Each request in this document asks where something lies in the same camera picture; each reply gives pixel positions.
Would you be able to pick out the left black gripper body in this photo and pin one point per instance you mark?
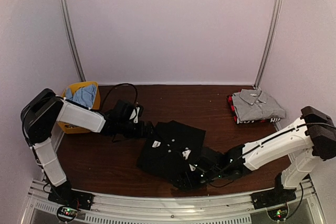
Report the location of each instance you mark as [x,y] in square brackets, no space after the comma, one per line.
[131,132]

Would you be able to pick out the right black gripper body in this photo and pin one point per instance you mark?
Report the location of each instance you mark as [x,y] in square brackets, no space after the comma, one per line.
[196,183]

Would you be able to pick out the black long sleeve shirt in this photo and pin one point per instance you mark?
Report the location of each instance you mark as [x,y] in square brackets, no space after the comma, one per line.
[164,148]

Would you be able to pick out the yellow plastic basket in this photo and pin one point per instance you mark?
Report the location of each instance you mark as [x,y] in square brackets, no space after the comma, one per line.
[72,129]

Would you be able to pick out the grey shirt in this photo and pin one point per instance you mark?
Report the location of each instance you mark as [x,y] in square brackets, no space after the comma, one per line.
[251,105]

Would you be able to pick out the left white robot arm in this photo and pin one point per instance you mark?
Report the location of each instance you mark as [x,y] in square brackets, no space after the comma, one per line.
[46,109]

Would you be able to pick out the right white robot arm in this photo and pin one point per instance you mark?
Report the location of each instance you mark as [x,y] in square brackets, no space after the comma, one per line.
[313,134]

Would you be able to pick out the light blue shirt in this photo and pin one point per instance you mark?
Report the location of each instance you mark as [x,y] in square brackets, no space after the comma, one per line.
[83,94]

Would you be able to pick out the red black plaid shirt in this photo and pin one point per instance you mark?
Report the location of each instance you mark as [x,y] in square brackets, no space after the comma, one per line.
[232,108]

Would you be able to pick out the black printed folded shirt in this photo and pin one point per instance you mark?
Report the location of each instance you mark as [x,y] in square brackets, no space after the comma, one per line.
[271,120]

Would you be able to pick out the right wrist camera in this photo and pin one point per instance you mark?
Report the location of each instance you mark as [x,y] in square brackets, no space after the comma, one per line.
[206,160]

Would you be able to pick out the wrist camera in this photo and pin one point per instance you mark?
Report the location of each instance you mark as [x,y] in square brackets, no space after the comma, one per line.
[126,111]
[206,160]

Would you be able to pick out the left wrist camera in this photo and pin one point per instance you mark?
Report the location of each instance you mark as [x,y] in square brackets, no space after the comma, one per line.
[126,111]

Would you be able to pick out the front aluminium rail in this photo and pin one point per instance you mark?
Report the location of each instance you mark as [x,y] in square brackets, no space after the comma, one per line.
[231,208]

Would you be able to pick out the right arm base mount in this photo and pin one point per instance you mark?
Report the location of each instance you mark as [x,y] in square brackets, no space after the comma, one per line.
[275,200]

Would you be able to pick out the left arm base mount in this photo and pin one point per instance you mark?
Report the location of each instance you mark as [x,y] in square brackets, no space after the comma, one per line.
[71,201]

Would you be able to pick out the left aluminium frame post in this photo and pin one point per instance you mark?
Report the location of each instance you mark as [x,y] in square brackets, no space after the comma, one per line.
[71,39]

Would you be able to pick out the aluminium frame post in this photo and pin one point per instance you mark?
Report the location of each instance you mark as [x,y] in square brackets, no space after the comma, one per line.
[71,39]
[276,10]

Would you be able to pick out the right aluminium frame post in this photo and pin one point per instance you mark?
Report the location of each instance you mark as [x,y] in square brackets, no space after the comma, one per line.
[276,10]

